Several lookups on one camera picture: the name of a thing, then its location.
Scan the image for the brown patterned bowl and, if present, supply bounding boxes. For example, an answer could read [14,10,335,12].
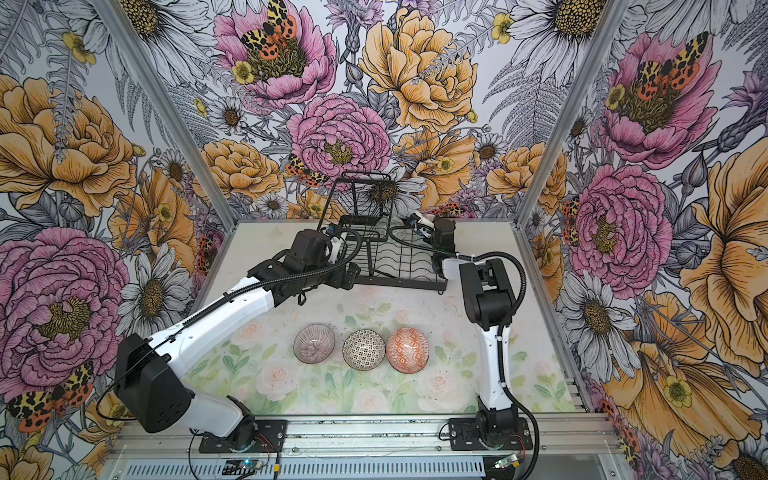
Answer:
[342,329,386,371]

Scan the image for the orange red patterned bowl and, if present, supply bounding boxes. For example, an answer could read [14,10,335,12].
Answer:
[386,327,430,374]

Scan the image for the white vented cable duct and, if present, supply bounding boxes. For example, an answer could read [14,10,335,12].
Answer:
[113,456,486,479]

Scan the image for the aluminium front rail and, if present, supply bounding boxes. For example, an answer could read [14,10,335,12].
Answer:
[113,413,622,460]

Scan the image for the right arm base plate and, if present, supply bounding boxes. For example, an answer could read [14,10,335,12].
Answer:
[448,417,534,453]

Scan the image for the black wire dish rack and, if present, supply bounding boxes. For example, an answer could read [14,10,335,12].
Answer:
[317,171,447,293]

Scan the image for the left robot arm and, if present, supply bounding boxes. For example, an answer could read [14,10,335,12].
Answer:
[113,225,363,451]

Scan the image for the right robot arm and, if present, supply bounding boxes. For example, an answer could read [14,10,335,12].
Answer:
[387,214,539,454]

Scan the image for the pink patterned bowl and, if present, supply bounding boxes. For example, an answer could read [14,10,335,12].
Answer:
[293,323,336,365]

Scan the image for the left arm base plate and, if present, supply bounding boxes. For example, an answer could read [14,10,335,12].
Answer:
[198,420,288,454]

